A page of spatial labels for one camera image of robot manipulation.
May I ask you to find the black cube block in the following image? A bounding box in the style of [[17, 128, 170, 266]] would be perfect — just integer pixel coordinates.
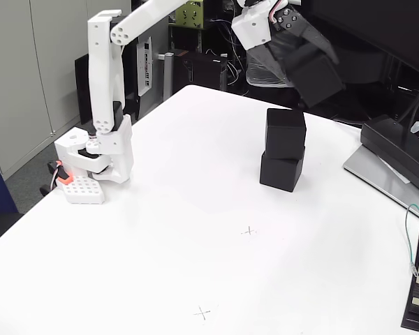
[[259, 150, 304, 193], [264, 107, 307, 161], [286, 45, 345, 109]]

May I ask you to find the clear plastic trash bag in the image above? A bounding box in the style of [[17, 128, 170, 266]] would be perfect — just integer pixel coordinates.
[[244, 45, 301, 88]]

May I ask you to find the yellow-green metal plate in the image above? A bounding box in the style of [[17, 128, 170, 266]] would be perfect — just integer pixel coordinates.
[[173, 1, 204, 29]]

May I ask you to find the black equipment case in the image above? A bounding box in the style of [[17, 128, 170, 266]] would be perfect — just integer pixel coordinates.
[[174, 48, 228, 94]]

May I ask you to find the black computer monitor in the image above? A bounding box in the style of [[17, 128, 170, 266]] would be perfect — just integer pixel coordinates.
[[309, 0, 419, 126]]

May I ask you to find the black box on stand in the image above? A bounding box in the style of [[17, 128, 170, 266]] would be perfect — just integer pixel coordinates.
[[360, 114, 419, 198]]

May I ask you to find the silver monitor stand base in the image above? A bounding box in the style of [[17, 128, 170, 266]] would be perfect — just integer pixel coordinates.
[[342, 143, 419, 224]]

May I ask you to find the black flat panel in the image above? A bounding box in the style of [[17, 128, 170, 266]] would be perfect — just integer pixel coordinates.
[[74, 36, 141, 126]]

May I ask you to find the orange black table clamp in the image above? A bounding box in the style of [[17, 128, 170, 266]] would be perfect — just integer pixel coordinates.
[[39, 159, 74, 196]]

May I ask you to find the grey metal cabinet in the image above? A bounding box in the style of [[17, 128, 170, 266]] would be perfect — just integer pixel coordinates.
[[0, 0, 133, 181]]

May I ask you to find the black flat device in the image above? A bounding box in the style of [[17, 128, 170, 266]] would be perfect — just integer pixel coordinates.
[[400, 228, 419, 334]]

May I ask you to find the thin green cable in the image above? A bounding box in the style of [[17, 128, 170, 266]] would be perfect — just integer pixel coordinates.
[[404, 202, 419, 278]]

